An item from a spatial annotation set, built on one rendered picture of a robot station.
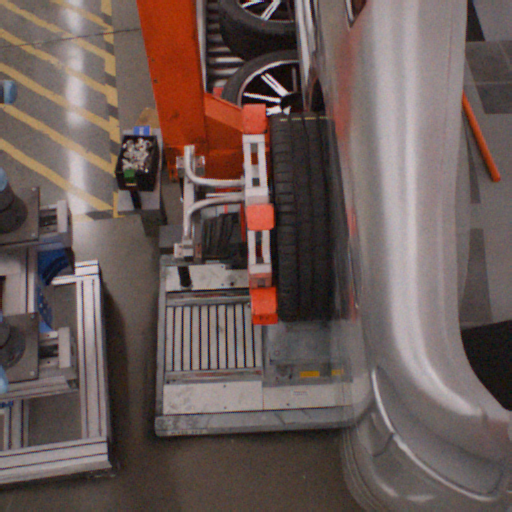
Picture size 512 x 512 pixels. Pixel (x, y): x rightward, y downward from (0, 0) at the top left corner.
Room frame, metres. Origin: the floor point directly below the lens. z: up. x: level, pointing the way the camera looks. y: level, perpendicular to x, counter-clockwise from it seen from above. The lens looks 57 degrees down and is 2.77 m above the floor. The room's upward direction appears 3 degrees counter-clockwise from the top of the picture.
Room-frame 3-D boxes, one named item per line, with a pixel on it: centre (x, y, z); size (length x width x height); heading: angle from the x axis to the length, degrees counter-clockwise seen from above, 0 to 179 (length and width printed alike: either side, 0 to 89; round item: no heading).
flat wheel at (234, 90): (2.25, -0.21, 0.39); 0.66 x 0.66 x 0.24
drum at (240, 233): (1.39, 0.06, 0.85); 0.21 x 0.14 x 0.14; 90
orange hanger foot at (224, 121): (1.90, -0.10, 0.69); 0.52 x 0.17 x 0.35; 90
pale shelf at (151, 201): (1.97, 0.45, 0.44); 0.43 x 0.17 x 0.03; 0
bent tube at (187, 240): (1.29, 0.11, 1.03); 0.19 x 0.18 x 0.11; 90
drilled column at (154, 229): (2.00, 0.45, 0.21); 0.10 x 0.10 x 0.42; 0
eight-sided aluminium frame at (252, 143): (1.39, -0.01, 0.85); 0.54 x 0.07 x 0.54; 0
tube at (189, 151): (1.49, 0.11, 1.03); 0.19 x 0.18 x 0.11; 90
